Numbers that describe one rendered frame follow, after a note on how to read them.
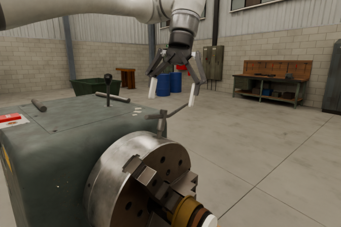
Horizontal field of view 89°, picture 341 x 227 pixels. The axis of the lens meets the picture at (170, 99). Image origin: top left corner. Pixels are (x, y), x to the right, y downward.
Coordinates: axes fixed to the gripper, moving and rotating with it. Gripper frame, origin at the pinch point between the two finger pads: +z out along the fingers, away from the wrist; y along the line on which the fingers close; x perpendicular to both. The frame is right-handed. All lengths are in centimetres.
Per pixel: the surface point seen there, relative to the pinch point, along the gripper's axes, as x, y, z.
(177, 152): 0.6, -5.5, 15.3
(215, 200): -144, -14, 98
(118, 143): 10.4, 8.5, 14.6
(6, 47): -364, 930, -83
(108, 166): 15.4, 6.8, 19.0
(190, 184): -0.5, -10.9, 23.6
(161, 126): 4.4, -0.6, 8.1
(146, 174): 14.5, -3.5, 17.7
